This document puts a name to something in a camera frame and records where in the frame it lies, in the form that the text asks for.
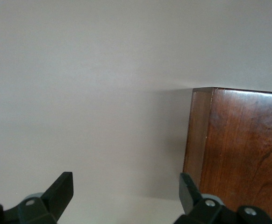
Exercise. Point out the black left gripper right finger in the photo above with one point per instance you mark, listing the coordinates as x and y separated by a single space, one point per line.
189 198

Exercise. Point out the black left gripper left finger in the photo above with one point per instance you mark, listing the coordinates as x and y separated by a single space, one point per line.
54 198

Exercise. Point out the dark red-brown wooden cabinet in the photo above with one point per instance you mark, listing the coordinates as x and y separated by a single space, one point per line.
243 151

